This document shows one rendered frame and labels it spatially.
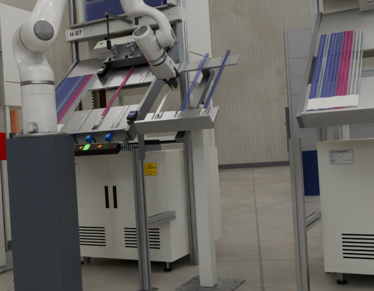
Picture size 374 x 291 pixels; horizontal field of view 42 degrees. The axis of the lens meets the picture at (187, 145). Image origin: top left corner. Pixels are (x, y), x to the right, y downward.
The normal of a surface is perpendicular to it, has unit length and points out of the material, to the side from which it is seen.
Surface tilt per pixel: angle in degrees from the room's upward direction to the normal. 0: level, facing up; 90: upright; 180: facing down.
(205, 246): 90
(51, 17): 68
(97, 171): 90
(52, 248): 90
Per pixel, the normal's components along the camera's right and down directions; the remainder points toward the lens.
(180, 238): 0.89, -0.06
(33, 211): -0.13, 0.00
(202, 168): -0.45, 0.03
